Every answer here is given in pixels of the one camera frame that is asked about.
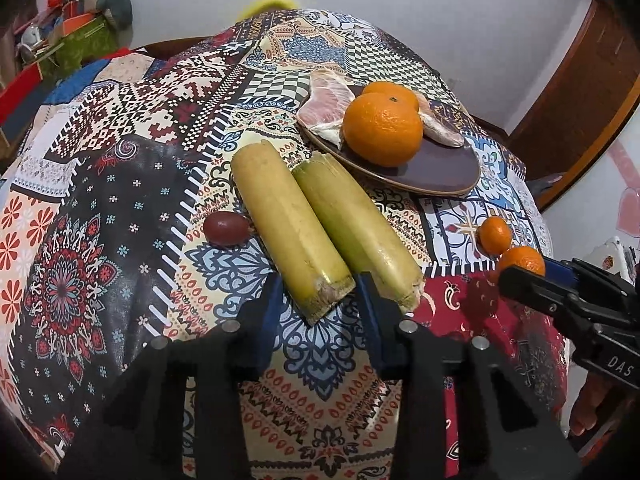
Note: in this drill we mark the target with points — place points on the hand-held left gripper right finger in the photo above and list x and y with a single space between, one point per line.
374 320

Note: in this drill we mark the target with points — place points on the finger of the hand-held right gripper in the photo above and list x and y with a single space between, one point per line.
559 269
540 292

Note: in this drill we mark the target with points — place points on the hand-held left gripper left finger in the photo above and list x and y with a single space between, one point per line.
272 320

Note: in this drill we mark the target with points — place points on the small tangerine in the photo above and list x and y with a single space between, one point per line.
494 235
522 259

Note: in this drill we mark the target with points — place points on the greenish sugarcane piece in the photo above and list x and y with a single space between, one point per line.
357 230

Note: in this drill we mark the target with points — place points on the pale yellow sugarcane piece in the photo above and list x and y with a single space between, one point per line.
287 225

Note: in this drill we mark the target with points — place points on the purple plate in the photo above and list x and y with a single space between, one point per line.
440 170

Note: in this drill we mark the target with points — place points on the small peeled pomelo segment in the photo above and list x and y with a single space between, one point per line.
442 130

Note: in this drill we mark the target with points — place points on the large orange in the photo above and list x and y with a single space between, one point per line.
392 91
382 130

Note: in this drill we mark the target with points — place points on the large peeled pomelo segment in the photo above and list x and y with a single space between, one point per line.
322 105

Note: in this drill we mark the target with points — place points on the person's right hand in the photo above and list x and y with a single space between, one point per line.
597 405

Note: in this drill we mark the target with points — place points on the frosted door with pink hearts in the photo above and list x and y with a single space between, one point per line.
620 195

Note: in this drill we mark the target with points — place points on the red date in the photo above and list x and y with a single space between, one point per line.
226 229

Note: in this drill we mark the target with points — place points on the brown wooden door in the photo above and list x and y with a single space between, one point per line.
580 110

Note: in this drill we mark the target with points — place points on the patterned tablecloth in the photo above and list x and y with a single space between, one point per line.
125 185

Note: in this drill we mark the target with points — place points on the patchwork quilt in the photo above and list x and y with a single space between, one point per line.
125 67

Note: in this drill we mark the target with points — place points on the yellow foam arc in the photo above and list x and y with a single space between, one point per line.
267 2

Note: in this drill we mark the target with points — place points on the red box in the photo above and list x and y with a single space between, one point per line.
20 92

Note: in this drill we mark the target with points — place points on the orange box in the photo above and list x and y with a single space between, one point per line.
79 19

